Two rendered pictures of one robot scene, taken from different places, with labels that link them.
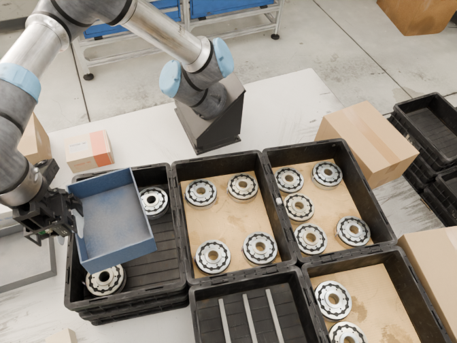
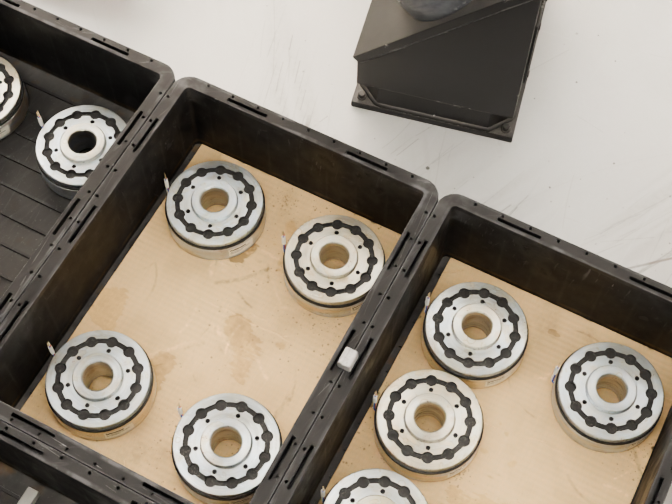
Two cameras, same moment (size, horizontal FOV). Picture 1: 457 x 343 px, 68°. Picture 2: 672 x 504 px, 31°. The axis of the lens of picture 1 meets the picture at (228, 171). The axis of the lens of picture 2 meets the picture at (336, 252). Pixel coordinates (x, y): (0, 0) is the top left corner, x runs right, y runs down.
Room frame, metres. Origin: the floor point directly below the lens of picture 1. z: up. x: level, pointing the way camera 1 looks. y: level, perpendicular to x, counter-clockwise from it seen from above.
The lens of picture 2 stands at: (0.19, -0.43, 1.95)
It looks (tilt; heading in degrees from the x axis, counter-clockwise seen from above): 62 degrees down; 42
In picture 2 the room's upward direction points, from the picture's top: 1 degrees clockwise
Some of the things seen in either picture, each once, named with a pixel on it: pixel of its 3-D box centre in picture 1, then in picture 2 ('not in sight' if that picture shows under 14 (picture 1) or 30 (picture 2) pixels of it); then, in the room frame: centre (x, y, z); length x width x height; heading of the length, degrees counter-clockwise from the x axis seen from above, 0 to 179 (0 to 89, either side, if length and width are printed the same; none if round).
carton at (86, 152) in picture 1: (89, 151); not in sight; (0.79, 0.55, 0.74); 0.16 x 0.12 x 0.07; 113
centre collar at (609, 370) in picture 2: (328, 172); (611, 389); (0.68, -0.34, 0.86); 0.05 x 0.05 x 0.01
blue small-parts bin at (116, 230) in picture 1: (111, 217); not in sight; (0.34, 0.26, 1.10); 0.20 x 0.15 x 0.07; 27
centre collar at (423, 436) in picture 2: (298, 205); (429, 417); (0.54, -0.23, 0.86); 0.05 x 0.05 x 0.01
